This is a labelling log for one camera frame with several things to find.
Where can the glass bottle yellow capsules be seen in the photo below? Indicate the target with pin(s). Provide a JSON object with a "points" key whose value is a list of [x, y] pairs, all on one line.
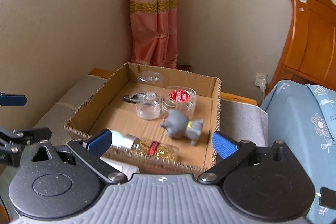
{"points": [[155, 148]]}

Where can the mint green lid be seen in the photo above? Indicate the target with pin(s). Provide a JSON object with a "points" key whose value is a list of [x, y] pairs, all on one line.
{"points": [[116, 138]]}

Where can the red patterned band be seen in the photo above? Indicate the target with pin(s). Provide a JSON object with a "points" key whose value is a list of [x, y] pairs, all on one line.
{"points": [[184, 66]]}

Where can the clear container red label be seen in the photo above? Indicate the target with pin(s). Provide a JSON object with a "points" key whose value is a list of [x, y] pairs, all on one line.
{"points": [[181, 99]]}

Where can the wooden bed headboard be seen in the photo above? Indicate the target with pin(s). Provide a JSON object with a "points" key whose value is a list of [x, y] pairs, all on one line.
{"points": [[312, 37]]}

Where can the white wall socket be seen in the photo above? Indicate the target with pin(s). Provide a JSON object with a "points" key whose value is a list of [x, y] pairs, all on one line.
{"points": [[260, 80]]}

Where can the blue floral pillow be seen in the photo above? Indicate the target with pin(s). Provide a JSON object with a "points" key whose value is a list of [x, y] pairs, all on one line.
{"points": [[325, 108]]}

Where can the clear plastic jar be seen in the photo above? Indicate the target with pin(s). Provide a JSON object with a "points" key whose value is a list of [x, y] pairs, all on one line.
{"points": [[148, 98]]}

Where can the white bottle green label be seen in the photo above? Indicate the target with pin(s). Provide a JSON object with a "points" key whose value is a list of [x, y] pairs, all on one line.
{"points": [[123, 167]]}

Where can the dark smartphone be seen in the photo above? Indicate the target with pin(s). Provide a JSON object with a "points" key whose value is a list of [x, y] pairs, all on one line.
{"points": [[328, 197]]}

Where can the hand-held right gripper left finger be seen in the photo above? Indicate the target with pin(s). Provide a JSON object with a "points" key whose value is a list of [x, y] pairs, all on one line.
{"points": [[97, 142]]}

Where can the brown cardboard box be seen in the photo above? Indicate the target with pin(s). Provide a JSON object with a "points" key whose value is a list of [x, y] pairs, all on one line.
{"points": [[126, 119]]}

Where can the grey rubber animal toy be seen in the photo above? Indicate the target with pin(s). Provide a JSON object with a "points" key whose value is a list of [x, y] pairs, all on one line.
{"points": [[181, 125]]}

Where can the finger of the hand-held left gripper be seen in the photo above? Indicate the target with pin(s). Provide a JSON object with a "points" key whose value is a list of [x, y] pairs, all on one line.
{"points": [[29, 134], [13, 100]]}

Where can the blue floral bed sheet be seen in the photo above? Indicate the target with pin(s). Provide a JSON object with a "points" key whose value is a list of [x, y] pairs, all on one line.
{"points": [[288, 119]]}

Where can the pink curtain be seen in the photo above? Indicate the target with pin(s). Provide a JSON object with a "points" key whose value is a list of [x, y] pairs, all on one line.
{"points": [[155, 3]]}

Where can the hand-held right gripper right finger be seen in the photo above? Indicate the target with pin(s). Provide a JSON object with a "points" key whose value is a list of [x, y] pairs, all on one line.
{"points": [[223, 144]]}

